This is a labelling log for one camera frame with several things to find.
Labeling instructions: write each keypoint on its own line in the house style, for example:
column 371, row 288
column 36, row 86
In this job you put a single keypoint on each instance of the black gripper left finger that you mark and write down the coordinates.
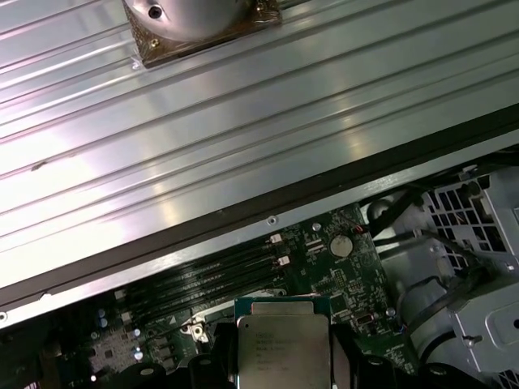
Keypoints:
column 207, row 374

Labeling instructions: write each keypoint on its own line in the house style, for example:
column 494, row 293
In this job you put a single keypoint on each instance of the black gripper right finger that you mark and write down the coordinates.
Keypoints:
column 359, row 374

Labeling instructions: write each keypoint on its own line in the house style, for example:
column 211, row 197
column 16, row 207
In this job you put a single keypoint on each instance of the silver topped CPU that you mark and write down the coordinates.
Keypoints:
column 281, row 352

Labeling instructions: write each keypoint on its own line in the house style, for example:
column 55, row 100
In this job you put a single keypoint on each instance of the RAM slot with white clips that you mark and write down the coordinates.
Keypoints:
column 204, row 286
column 198, row 266

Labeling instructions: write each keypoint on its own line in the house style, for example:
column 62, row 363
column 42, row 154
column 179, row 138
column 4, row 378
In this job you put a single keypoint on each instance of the grey round metal housing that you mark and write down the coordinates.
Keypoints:
column 425, row 324

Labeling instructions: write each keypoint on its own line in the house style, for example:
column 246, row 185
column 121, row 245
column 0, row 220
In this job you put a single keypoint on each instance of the green motherboard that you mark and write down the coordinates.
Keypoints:
column 324, row 279

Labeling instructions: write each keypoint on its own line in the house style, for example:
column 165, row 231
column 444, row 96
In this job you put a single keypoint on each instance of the round coin battery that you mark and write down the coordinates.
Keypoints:
column 340, row 246

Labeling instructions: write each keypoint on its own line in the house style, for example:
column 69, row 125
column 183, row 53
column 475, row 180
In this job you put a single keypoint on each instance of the black open PC case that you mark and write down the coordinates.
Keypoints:
column 267, row 204

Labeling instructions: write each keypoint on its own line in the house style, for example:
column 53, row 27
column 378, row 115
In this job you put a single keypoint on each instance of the silver metal drive cage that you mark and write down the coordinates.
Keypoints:
column 500, row 202

